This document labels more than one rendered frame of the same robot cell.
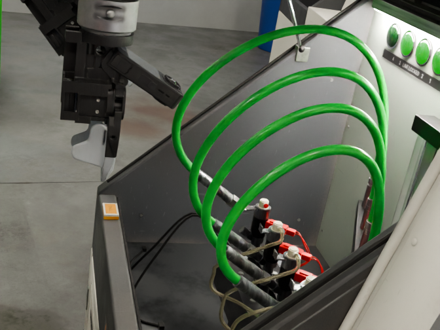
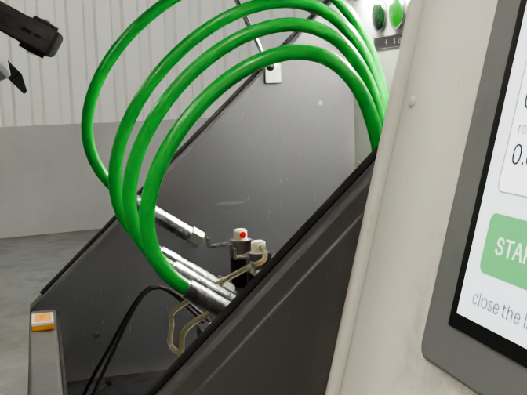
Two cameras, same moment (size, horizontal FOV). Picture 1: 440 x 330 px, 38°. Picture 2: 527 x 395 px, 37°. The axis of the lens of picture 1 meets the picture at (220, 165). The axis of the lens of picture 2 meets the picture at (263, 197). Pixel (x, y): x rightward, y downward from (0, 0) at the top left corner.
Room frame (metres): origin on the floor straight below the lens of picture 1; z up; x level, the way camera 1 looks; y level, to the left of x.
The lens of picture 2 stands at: (0.08, -0.13, 1.28)
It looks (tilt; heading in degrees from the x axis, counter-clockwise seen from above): 8 degrees down; 1
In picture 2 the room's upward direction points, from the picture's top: 2 degrees counter-clockwise
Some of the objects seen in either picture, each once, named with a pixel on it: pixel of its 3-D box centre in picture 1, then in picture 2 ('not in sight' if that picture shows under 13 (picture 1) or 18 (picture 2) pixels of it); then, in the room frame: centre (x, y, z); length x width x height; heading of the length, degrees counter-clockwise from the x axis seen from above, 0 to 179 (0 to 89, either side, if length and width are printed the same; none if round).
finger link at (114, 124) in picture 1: (112, 125); not in sight; (0.80, 0.15, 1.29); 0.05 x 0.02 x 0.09; 16
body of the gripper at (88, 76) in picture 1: (96, 74); not in sight; (0.82, 0.18, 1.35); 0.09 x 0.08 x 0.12; 106
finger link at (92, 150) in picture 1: (93, 153); not in sight; (0.80, 0.17, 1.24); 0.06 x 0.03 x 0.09; 106
